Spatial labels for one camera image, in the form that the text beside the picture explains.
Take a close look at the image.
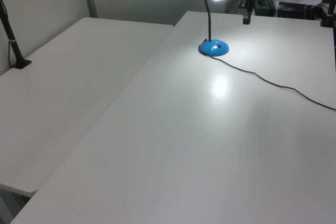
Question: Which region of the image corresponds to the blue gooseneck desk lamp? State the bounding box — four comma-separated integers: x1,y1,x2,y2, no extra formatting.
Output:
198,0,239,57

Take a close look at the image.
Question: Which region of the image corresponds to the black camera stand with clamp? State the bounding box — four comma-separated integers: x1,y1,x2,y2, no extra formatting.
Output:
0,0,33,70
319,0,336,28

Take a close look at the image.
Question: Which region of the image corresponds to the black lamp power cable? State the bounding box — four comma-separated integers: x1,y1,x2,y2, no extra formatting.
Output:
209,55,336,111

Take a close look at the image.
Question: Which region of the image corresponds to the dark green device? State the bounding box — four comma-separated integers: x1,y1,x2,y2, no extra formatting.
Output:
255,0,276,16

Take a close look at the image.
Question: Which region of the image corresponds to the black equipment box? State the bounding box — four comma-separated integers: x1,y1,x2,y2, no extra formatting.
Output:
275,1,308,19

